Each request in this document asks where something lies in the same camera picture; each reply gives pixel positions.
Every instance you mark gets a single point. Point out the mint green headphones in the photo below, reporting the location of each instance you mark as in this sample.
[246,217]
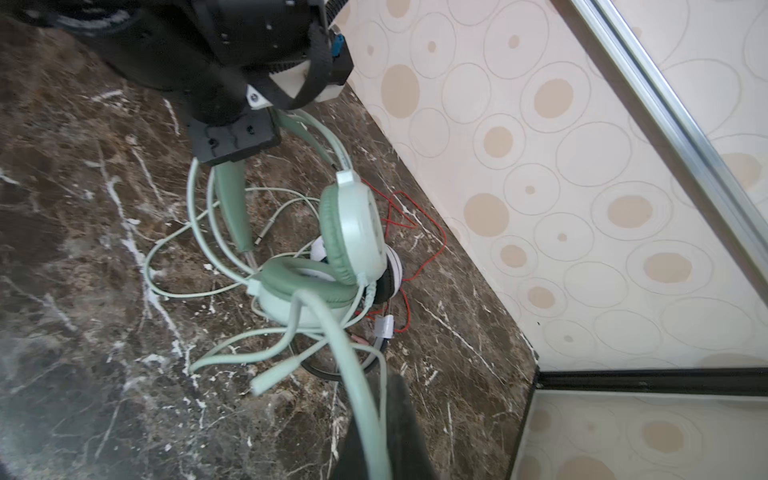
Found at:
[345,263]

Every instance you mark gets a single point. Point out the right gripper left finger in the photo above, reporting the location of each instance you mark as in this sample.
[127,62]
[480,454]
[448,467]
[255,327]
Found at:
[351,464]

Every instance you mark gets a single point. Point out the white black headphones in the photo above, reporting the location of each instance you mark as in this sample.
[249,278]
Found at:
[387,286]

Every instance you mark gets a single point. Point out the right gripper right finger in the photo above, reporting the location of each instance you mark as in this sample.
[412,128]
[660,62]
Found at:
[407,448]

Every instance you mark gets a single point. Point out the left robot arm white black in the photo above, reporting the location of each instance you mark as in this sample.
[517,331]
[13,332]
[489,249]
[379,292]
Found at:
[154,44]

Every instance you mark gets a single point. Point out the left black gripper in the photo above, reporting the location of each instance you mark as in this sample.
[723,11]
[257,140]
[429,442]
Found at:
[275,56]

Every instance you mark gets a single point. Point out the horizontal aluminium frame bar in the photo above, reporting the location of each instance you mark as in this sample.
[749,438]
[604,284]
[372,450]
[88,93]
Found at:
[698,167]

